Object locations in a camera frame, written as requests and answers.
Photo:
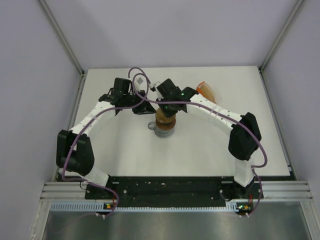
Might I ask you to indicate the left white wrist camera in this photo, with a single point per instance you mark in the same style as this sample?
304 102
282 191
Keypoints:
140 84

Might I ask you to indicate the orange coffee filter box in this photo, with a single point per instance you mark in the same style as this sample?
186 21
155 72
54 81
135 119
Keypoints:
201 88

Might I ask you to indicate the grey slotted cable duct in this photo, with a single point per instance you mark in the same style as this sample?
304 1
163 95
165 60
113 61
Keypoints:
68 206

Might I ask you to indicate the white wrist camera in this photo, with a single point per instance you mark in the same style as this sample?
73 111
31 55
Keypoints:
154 88
140 84

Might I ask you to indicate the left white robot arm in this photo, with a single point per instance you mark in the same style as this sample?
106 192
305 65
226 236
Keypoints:
74 151

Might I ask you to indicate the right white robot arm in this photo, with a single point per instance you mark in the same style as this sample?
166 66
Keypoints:
242 129

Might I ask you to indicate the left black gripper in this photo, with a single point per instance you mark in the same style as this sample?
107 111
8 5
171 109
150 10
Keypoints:
145 107

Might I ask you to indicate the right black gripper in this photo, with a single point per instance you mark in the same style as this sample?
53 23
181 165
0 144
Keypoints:
167 113

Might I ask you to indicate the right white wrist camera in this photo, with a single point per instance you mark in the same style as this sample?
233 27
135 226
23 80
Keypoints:
154 88

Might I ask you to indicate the single brown paper filter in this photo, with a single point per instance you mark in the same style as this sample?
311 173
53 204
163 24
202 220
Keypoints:
161 118

